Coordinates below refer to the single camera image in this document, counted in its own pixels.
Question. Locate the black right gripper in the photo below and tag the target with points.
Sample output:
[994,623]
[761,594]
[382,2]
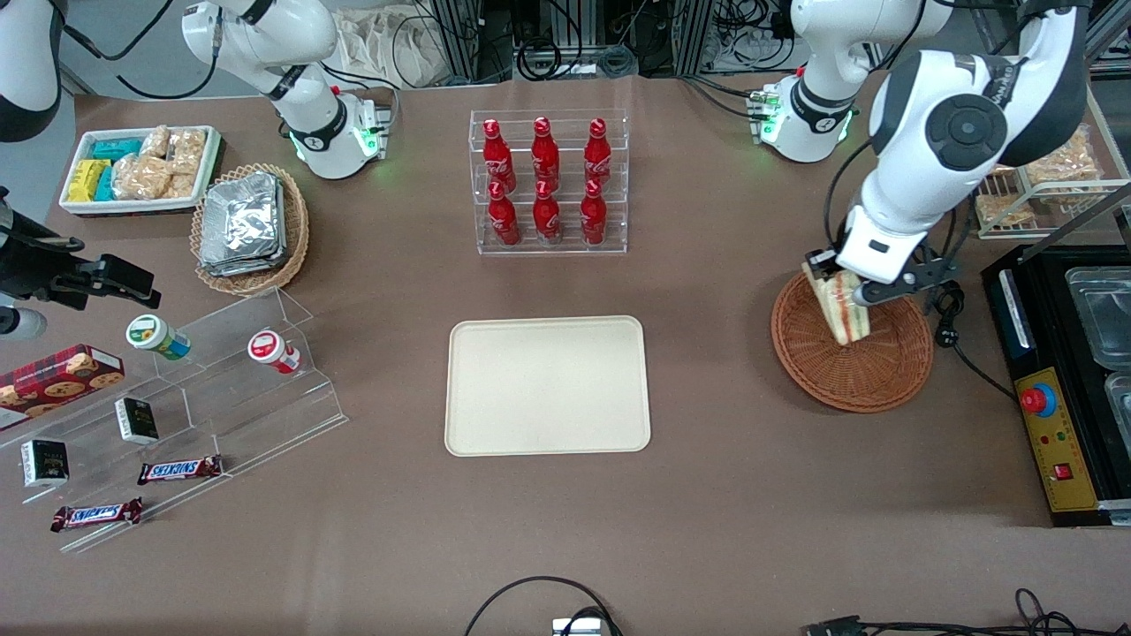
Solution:
[35,272]

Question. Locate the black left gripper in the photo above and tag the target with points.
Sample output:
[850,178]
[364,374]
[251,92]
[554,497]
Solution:
[819,261]

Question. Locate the triangle sandwich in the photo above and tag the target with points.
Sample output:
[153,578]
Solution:
[844,318]

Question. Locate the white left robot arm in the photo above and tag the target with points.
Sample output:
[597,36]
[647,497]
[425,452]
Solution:
[919,132]

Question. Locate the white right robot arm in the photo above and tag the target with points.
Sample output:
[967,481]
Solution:
[265,35]

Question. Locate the white rectangular snack tray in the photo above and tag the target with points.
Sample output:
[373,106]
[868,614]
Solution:
[132,208]

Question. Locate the brown wicker basket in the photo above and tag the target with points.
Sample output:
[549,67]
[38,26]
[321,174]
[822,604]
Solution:
[848,380]

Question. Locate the light tan wicker basket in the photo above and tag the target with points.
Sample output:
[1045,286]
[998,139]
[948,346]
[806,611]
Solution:
[297,230]

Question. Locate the cream plastic tray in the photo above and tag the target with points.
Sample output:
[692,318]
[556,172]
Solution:
[548,389]

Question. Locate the green-lidded yoghurt cup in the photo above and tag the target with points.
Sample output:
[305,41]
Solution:
[150,334]

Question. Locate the red tartan cookie box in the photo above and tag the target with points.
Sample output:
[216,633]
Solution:
[62,380]

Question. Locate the teal snack packet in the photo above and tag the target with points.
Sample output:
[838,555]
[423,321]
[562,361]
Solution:
[117,148]
[105,184]

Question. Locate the yellow snack packet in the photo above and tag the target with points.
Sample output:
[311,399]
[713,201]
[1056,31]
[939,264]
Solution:
[86,179]

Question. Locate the clear-wrapped brittle snack packet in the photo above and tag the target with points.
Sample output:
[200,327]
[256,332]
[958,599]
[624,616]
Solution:
[181,185]
[187,150]
[155,141]
[140,177]

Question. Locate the small black carton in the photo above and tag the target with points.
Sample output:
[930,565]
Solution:
[137,420]
[44,463]

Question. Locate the silver foil pack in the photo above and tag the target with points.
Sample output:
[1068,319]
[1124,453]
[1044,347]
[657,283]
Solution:
[281,238]
[240,219]

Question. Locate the red-lidded yoghurt cup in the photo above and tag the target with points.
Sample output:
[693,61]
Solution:
[268,347]

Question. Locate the clear acrylic stepped shelf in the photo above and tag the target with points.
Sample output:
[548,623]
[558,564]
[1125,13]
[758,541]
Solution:
[230,415]

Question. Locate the tan snack packet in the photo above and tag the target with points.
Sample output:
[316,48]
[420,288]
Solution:
[1065,161]
[1003,208]

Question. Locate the Snickers chocolate bar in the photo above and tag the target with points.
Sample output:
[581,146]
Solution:
[97,515]
[179,470]

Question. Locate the clear acrylic bottle rack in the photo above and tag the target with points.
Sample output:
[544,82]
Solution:
[621,177]

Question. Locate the red cola bottle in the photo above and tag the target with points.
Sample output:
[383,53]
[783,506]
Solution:
[504,221]
[497,150]
[593,219]
[547,219]
[597,150]
[544,150]

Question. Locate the red emergency stop button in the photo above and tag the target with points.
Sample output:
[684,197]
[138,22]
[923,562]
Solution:
[1036,399]

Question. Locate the clear plastic meal container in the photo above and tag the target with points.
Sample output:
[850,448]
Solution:
[1120,402]
[1100,318]

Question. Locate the black sealing machine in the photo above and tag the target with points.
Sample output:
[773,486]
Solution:
[1074,442]

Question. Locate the white cloth bag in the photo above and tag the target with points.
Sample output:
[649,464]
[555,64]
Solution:
[389,49]

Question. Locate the small silver device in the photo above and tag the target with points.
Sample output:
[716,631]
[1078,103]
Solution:
[579,627]

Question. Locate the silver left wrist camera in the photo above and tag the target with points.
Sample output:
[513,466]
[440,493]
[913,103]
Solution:
[867,295]

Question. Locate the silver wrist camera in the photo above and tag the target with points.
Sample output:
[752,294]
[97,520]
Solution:
[867,295]
[19,325]

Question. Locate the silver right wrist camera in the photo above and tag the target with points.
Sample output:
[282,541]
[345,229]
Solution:
[19,325]

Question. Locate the aluminium profile frame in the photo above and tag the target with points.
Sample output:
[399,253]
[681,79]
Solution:
[464,40]

